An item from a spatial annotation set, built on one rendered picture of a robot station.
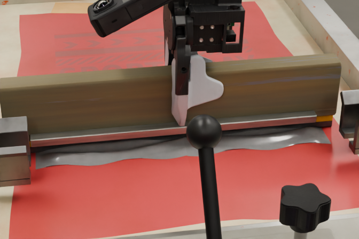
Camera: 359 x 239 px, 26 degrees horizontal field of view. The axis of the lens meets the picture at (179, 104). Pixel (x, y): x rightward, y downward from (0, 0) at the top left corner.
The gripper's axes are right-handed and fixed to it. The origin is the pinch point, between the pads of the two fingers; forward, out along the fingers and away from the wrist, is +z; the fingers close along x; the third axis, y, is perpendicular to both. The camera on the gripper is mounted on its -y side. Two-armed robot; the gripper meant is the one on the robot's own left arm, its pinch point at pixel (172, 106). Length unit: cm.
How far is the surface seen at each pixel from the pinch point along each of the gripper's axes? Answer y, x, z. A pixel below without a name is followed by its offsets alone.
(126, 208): -7.0, -13.0, 4.9
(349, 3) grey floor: 134, 264, 98
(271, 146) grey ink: 11.8, -3.6, 4.3
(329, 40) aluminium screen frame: 26.6, 19.1, 1.1
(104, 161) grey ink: -8.6, -3.5, 4.9
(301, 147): 15.4, -4.2, 4.3
